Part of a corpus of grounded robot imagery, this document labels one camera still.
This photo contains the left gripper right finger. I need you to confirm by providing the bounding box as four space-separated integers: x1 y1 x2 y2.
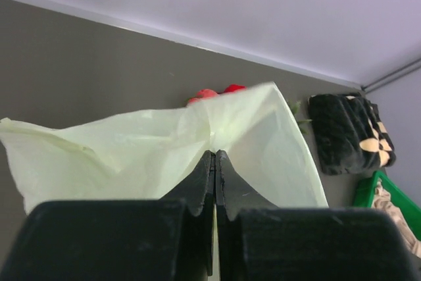
215 151 420 280

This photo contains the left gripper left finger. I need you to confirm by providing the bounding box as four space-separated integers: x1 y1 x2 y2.
1 151 215 280

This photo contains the pale green plastic bag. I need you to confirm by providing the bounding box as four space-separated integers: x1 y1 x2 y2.
1 83 328 218

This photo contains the green plastic bin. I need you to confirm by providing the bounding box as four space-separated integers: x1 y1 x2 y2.
352 171 420 240

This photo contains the beige cloth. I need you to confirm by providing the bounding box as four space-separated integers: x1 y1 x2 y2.
371 180 420 258

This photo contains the black flower patterned blanket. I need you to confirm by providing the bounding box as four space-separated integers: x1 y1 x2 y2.
308 93 396 176

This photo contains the peach coloured fruit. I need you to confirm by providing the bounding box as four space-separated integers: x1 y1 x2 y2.
187 89 219 105

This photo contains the red bell pepper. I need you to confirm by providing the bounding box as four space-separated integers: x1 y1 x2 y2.
223 84 247 93

